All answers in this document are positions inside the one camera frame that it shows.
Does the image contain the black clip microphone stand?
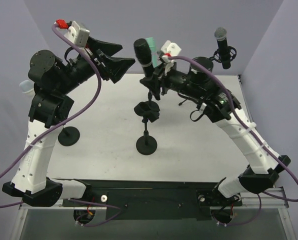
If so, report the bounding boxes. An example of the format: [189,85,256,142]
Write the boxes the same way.
[133,91,160,156]

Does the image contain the black handheld microphone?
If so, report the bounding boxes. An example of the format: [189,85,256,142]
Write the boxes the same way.
[133,38,154,78]

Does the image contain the mint green microphone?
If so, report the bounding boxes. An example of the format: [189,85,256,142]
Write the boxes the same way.
[145,37,158,68]

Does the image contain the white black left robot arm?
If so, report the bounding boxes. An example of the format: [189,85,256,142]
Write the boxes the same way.
[2,37,135,207]

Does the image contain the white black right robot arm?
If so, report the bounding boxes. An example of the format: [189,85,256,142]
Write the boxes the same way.
[140,56,291,205]

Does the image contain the black tripod microphone stand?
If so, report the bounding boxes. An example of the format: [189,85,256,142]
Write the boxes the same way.
[178,46,238,107]

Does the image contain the grey head black microphone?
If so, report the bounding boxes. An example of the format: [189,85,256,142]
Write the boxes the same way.
[214,27,231,70]

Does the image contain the white microphone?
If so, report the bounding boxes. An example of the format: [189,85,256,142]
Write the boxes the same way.
[19,80,35,97]

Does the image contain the black round base stand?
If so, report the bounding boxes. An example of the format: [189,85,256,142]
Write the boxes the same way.
[57,126,81,147]

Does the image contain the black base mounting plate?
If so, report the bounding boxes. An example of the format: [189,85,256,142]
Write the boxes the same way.
[61,178,244,222]

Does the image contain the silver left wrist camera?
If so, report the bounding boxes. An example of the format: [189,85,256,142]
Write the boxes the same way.
[64,21,90,48]

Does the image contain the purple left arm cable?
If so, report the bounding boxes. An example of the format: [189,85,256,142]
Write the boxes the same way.
[0,21,122,228]

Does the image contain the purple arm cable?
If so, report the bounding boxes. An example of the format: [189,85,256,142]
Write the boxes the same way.
[0,21,122,228]
[158,55,298,227]

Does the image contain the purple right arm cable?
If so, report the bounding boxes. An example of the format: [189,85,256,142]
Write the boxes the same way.
[158,55,298,227]

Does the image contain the aluminium frame rail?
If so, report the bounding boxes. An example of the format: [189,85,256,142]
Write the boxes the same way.
[11,189,296,240]

